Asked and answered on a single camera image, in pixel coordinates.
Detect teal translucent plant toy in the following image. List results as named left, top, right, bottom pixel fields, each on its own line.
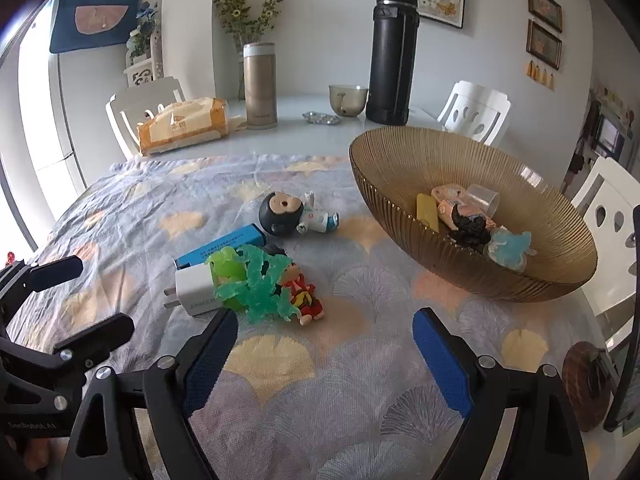
left=218, top=245, right=283, bottom=324

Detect white charger plug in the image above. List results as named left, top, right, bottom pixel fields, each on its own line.
left=164, top=263, right=222, bottom=318

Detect light blue translucent toy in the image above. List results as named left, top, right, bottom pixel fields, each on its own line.
left=484, top=226, right=536, bottom=272

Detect pink doll figure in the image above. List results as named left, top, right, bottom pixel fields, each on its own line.
left=431, top=183, right=497, bottom=231

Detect yellow rectangular bar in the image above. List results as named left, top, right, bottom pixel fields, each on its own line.
left=416, top=193, right=439, bottom=232

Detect clear plastic cup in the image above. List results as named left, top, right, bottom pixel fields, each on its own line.
left=466, top=184, right=500, bottom=218

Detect green frog toy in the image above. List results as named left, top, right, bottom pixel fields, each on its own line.
left=205, top=247, right=246, bottom=312

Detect red clothed doll figure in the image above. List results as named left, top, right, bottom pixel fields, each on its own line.
left=262, top=243, right=326, bottom=326

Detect blue rectangular box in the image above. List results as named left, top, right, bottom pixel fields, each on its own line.
left=174, top=223, right=266, bottom=270

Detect patterned blue tablecloth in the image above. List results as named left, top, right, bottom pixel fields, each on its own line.
left=9, top=156, right=602, bottom=479

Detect brown round coaster stand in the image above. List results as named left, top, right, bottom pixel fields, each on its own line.
left=562, top=341, right=611, bottom=432

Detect black haired astronaut figure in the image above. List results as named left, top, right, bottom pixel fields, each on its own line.
left=258, top=192, right=340, bottom=237

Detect white chair left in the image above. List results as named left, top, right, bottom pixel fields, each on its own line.
left=105, top=77, right=184, bottom=160

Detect white chair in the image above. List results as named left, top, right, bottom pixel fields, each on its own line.
left=105, top=77, right=184, bottom=160
left=569, top=156, right=640, bottom=351
left=437, top=80, right=512, bottom=148

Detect orange tissue pack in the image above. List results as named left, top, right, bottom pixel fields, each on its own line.
left=138, top=98, right=232, bottom=155

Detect white carved shelf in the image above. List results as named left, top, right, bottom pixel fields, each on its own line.
left=124, top=1, right=164, bottom=88

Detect amber ribbed glass bowl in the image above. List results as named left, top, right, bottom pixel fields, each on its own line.
left=349, top=127, right=598, bottom=302

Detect glass ashtray dish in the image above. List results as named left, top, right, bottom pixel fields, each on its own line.
left=302, top=110, right=341, bottom=126

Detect white chair right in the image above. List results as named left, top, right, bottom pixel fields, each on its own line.
left=569, top=156, right=640, bottom=351

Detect steel small bowl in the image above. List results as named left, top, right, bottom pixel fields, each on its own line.
left=329, top=84, right=369, bottom=117

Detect white chair far middle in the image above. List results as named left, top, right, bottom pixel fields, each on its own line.
left=437, top=80, right=512, bottom=148

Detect gold thermos cup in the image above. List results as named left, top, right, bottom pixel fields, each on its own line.
left=243, top=42, right=278, bottom=129

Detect dried flowers in vase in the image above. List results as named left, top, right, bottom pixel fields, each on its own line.
left=214, top=0, right=283, bottom=101

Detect lower small framed picture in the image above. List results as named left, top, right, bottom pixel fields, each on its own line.
left=526, top=20, right=562, bottom=70

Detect small framed picture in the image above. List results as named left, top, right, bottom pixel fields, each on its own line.
left=526, top=20, right=562, bottom=70
left=528, top=0, right=563, bottom=32

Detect black tall thermos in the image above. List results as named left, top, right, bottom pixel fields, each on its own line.
left=366, top=0, right=420, bottom=126

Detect upper small framed picture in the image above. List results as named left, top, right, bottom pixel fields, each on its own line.
left=528, top=0, right=563, bottom=32

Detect blue wall hanging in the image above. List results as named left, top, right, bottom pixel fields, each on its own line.
left=50, top=0, right=140, bottom=54

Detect orange wall ornaments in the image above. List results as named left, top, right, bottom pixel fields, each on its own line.
left=525, top=60, right=554, bottom=91

